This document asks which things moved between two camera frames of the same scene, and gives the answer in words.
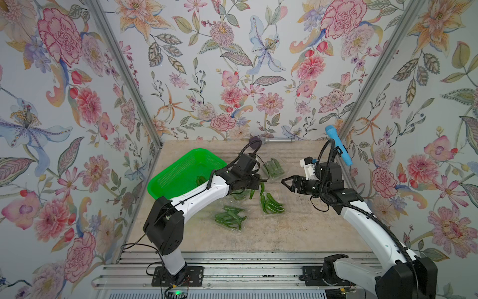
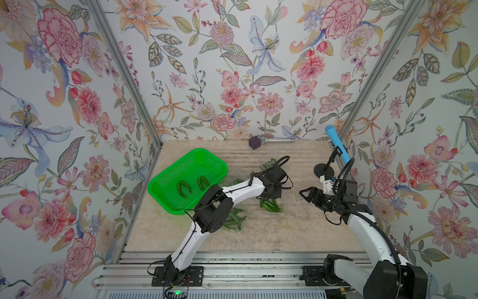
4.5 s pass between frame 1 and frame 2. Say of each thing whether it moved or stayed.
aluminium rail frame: stayed
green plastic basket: stayed
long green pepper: moved
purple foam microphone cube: stayed
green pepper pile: stayed
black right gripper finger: moved
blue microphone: stayed
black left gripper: moved
